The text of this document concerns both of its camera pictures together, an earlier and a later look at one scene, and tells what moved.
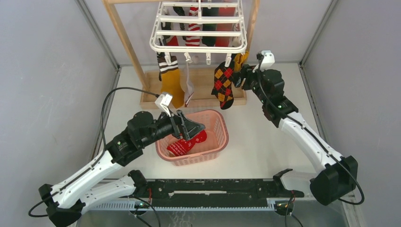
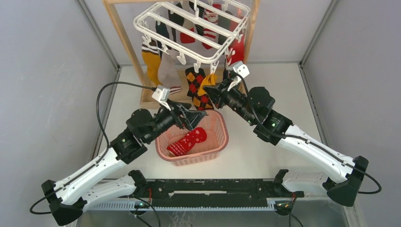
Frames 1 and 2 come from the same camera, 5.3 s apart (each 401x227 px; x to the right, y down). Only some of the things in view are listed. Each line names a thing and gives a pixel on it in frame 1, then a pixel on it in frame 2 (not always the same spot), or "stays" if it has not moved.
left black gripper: x=184 y=128 to x=190 y=118
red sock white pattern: x=223 y=41 to x=236 y=51
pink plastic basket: x=214 y=123 stays
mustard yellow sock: x=240 y=59 to x=210 y=80
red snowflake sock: x=181 y=147 stays
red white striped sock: x=193 y=40 to x=213 y=16
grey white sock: x=189 y=91 to x=169 y=72
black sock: x=207 y=40 to x=224 y=22
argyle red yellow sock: x=224 y=76 to x=193 y=79
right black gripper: x=246 y=72 to x=219 y=93
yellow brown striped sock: x=171 y=78 to x=152 y=58
